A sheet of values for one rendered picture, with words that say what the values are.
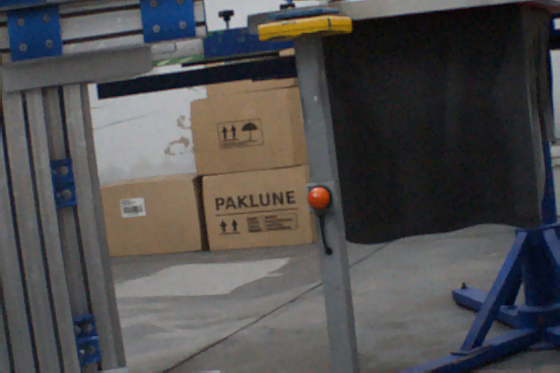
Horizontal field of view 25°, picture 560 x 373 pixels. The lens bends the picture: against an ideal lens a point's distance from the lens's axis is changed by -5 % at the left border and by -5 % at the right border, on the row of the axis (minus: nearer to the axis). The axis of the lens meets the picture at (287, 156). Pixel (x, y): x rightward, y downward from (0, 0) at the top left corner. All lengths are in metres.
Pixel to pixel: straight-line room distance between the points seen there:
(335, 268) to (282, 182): 4.77
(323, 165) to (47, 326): 0.58
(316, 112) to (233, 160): 4.88
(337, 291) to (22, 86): 0.66
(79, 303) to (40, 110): 0.37
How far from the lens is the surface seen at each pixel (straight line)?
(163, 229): 7.29
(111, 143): 7.92
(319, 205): 2.18
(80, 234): 2.36
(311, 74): 2.21
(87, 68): 2.22
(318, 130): 2.21
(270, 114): 6.97
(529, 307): 3.81
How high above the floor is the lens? 0.84
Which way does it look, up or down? 3 degrees down
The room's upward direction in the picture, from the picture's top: 7 degrees counter-clockwise
